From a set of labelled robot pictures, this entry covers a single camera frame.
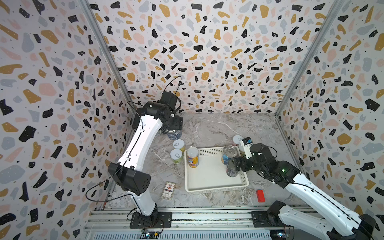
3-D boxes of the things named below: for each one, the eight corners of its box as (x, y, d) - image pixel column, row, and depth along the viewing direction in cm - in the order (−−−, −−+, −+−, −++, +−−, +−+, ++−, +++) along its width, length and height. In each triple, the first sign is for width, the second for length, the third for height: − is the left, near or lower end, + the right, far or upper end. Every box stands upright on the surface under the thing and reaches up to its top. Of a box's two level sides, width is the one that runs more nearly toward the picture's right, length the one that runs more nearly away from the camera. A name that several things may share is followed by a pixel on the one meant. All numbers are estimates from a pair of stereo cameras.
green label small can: (170, 163, 96) (169, 159, 91) (172, 153, 100) (170, 148, 96) (181, 163, 96) (180, 159, 91) (182, 153, 101) (182, 148, 96)
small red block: (258, 202, 82) (259, 201, 80) (255, 191, 86) (257, 189, 84) (264, 202, 82) (266, 201, 80) (261, 191, 86) (263, 189, 84)
